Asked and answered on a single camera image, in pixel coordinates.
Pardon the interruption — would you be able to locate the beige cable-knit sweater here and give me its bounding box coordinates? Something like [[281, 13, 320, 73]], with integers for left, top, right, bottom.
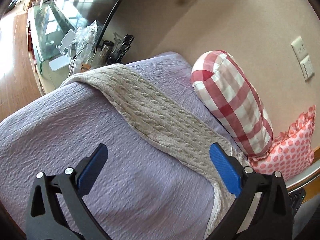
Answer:
[[61, 64, 248, 236]]

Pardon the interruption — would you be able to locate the pink polka dot ruffled pillow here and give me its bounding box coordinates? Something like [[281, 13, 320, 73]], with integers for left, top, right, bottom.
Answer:
[[249, 105, 316, 181]]

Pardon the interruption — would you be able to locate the lavender textured bedspread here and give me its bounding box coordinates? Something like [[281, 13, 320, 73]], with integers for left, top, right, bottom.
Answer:
[[0, 51, 246, 240]]

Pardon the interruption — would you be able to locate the red white checked bolster pillow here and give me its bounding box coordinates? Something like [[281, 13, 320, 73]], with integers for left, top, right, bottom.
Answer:
[[191, 50, 273, 159]]

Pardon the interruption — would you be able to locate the dark metal cup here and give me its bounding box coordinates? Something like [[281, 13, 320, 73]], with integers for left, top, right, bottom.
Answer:
[[99, 40, 114, 65]]

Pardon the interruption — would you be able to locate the cluttered glass-top side table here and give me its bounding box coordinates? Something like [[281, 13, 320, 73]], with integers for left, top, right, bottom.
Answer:
[[27, 0, 122, 95]]

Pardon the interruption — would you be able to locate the clear plastic bag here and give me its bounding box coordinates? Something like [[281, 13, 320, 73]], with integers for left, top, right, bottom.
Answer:
[[74, 20, 99, 63]]

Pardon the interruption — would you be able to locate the white wall switch plate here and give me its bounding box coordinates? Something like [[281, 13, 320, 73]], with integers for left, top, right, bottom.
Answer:
[[300, 55, 315, 82]]

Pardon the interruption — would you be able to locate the white wall power outlet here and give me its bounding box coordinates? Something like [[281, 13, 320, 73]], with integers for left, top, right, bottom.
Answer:
[[291, 36, 308, 62]]

